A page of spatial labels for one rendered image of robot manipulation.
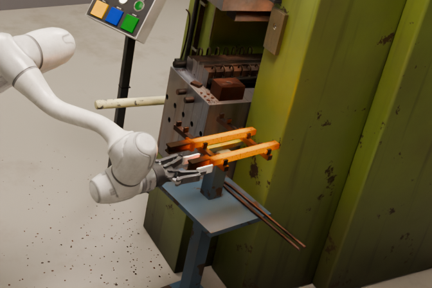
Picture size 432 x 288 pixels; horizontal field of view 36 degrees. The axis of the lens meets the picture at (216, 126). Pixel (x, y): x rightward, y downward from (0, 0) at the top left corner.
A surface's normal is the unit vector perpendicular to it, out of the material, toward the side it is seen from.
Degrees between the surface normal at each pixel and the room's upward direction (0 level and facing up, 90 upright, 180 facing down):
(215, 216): 0
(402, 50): 90
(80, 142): 0
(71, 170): 0
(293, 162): 90
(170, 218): 90
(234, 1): 90
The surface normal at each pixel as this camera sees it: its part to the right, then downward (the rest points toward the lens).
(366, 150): -0.86, 0.08
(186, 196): 0.19, -0.87
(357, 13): 0.47, 0.49
